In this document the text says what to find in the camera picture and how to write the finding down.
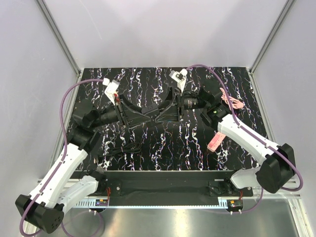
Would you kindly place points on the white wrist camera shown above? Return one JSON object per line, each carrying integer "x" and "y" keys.
{"x": 111, "y": 89}
{"x": 180, "y": 77}

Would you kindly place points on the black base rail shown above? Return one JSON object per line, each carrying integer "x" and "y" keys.
{"x": 155, "y": 189}

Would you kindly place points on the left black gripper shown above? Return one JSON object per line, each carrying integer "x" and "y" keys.
{"x": 129, "y": 117}

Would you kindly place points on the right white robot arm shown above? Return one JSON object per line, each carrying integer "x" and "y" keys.
{"x": 276, "y": 162}

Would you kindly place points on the pink power strip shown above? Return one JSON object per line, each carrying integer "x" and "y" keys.
{"x": 216, "y": 141}

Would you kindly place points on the white slotted cable duct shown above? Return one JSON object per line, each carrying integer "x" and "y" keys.
{"x": 86, "y": 203}

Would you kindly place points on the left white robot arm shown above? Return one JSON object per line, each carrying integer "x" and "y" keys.
{"x": 45, "y": 206}

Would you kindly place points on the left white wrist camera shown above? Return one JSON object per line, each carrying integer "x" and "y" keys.
{"x": 111, "y": 89}

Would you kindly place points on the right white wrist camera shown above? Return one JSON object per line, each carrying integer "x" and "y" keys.
{"x": 180, "y": 77}

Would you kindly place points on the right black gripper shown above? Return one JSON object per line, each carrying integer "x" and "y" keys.
{"x": 174, "y": 110}

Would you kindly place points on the black cube socket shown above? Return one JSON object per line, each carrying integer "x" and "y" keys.
{"x": 150, "y": 111}

